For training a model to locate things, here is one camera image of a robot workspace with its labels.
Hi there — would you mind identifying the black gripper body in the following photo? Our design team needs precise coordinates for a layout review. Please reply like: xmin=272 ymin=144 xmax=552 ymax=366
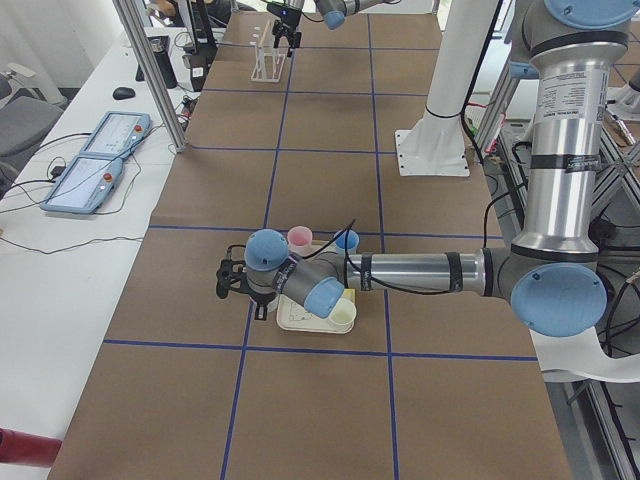
xmin=250 ymin=292 xmax=278 ymax=308
xmin=272 ymin=9 xmax=302 ymax=40

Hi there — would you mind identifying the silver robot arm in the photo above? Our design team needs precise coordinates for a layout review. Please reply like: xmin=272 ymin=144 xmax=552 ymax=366
xmin=266 ymin=0 xmax=383 ymax=57
xmin=239 ymin=1 xmax=639 ymax=337

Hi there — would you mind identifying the pink plastic cup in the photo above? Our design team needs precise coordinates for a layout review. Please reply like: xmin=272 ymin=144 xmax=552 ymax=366
xmin=286 ymin=226 xmax=313 ymax=256

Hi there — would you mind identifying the cream plastic cup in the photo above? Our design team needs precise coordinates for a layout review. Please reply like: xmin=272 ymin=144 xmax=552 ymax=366
xmin=328 ymin=298 xmax=357 ymax=333

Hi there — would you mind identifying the blue plastic cup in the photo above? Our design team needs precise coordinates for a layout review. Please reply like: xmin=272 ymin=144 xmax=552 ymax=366
xmin=334 ymin=230 xmax=360 ymax=255

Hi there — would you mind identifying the cream plastic tray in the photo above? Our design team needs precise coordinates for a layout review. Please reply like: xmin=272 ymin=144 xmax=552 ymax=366
xmin=276 ymin=245 xmax=356 ymax=334

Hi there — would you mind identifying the brown paper table cover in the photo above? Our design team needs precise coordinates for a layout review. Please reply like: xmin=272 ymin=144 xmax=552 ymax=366
xmin=51 ymin=13 xmax=572 ymax=479

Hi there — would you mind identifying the black computer mouse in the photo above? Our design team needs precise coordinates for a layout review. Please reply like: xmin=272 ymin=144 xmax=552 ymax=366
xmin=112 ymin=87 xmax=136 ymax=100

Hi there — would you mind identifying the upper teach pendant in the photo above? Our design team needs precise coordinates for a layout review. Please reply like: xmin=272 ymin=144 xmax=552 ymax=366
xmin=80 ymin=111 xmax=151 ymax=158

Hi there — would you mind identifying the teach pendant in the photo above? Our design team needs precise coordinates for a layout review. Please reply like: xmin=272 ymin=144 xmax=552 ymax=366
xmin=80 ymin=111 xmax=151 ymax=158
xmin=39 ymin=155 xmax=124 ymax=215

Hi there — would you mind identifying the lower teach pendant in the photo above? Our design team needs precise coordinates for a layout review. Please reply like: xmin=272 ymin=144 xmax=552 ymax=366
xmin=39 ymin=155 xmax=124 ymax=215

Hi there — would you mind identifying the red cylinder object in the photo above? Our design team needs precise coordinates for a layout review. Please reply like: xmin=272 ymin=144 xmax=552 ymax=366
xmin=0 ymin=428 xmax=62 ymax=468

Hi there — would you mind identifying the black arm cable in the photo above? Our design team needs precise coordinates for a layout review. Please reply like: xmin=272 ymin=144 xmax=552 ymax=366
xmin=299 ymin=192 xmax=531 ymax=294

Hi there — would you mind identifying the aluminium frame post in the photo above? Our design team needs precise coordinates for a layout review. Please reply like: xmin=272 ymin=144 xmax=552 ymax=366
xmin=112 ymin=0 xmax=187 ymax=152

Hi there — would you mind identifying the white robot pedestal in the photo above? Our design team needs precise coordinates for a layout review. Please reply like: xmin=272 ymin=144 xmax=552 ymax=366
xmin=395 ymin=0 xmax=502 ymax=177

